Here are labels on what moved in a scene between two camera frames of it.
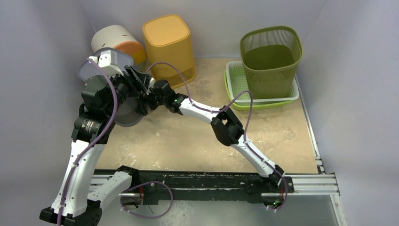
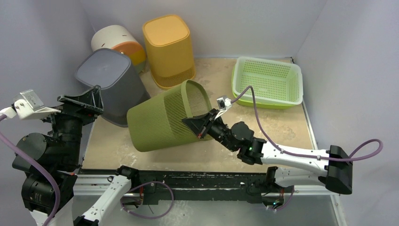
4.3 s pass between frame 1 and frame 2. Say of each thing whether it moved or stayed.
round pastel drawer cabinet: stayed
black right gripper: moved
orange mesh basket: stayed
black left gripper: moved
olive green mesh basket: moved
